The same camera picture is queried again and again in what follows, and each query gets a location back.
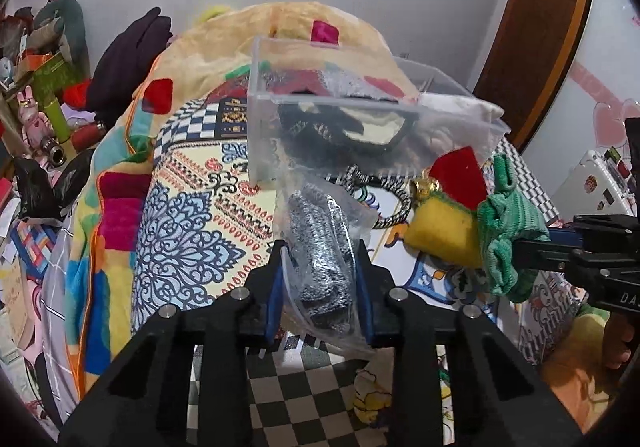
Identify green knitted cloth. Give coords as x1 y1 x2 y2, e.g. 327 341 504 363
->
477 154 550 303

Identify bagged grey knitted gloves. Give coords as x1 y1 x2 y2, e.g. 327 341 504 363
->
273 171 378 357

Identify yellow sponge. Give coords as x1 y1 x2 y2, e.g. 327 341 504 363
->
404 192 483 268

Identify red fabric pouch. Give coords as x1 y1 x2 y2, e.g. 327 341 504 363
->
428 146 487 211

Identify white towel cloth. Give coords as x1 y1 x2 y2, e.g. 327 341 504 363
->
418 93 510 152

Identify black white fabric pouch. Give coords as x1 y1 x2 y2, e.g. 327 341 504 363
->
278 103 418 159

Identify clear plastic box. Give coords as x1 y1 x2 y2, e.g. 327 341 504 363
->
247 37 510 186

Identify right hand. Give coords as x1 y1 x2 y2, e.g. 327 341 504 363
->
602 313 634 370

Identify white suitcase with stickers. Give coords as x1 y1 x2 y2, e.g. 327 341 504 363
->
551 149 637 222

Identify colourful patchwork bed cover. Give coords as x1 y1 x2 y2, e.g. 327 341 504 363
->
37 76 579 446

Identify beige fleece blanket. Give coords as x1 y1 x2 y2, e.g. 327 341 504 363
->
119 2 416 123

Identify dark purple clothing pile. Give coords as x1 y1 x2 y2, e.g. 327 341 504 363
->
86 6 172 117

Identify yellow green plush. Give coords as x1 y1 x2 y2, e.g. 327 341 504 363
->
194 4 232 25

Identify pink bunny figurine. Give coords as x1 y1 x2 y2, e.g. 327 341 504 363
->
16 85 54 152

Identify grey green plush toy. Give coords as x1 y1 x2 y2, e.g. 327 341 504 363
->
27 0 90 78

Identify wooden door frame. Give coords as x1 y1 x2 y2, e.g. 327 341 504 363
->
474 0 591 150

